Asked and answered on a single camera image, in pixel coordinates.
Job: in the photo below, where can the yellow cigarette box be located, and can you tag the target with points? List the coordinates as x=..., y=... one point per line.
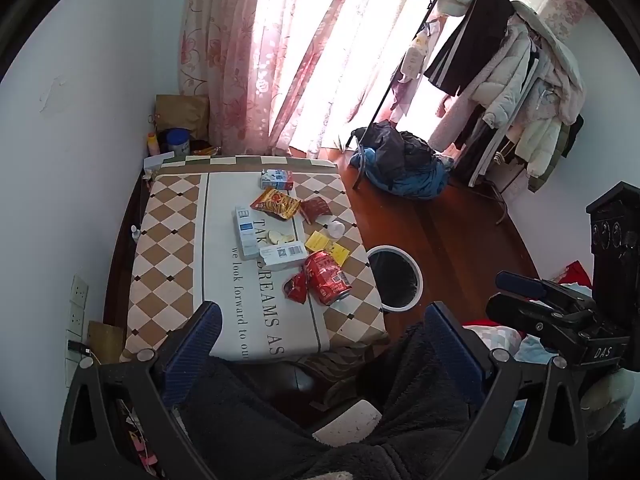
x=319, y=242

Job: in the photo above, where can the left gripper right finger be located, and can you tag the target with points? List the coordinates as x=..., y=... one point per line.
x=525, y=422

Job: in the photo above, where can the checkered brown white tablecloth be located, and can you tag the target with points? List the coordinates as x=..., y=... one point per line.
x=189, y=252

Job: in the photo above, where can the blue clothes pile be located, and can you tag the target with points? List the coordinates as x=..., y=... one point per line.
x=398, y=162

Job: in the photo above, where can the small red wrapper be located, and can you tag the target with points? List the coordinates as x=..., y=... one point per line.
x=296, y=288

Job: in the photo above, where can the red blanket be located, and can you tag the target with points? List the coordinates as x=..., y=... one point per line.
x=573, y=273

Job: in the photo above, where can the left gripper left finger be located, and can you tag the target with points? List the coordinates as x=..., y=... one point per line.
x=119, y=420

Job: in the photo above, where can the yellow fruit peel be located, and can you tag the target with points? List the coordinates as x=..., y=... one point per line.
x=277, y=238

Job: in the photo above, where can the pink hanging towel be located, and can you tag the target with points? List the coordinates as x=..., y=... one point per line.
x=452, y=123

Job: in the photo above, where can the crushed red soda can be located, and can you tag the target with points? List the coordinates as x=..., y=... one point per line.
x=326, y=279

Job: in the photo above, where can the black clothes rack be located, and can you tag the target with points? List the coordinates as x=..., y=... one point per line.
x=411, y=68

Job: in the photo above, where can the white barcode carton box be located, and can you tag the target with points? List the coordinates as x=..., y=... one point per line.
x=283, y=256

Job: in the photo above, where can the white plastic cup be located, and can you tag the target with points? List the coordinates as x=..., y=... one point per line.
x=336, y=229

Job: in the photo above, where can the wall power socket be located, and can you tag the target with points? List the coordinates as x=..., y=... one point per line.
x=75, y=328

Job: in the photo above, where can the checkered pink pillow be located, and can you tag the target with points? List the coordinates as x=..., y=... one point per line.
x=499, y=336

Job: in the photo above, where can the blue orange milk carton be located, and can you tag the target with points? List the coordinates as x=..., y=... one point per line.
x=278, y=179

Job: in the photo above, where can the blue lid jar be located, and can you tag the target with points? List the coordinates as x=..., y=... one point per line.
x=178, y=141

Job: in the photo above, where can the pink floral curtain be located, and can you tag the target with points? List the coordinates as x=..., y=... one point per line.
x=280, y=74

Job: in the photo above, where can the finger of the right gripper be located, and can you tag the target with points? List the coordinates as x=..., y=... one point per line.
x=535, y=289
x=525, y=315

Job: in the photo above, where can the blue white long box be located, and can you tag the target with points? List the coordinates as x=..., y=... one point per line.
x=245, y=228

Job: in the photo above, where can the orange red snack bag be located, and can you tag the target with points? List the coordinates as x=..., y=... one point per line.
x=276, y=203

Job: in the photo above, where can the black hanging garment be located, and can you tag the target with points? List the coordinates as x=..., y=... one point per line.
x=471, y=46

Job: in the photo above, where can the orange bottle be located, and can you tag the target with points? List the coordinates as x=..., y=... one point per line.
x=152, y=144

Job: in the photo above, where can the white puffer jacket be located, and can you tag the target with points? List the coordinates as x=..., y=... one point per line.
x=529, y=90

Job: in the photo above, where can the white round trash bin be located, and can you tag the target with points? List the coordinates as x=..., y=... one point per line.
x=398, y=278

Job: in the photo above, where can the dark red snack wrapper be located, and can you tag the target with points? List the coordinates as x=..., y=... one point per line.
x=314, y=208

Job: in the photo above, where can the black fuzzy trouser leg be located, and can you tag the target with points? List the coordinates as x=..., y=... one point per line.
x=240, y=435

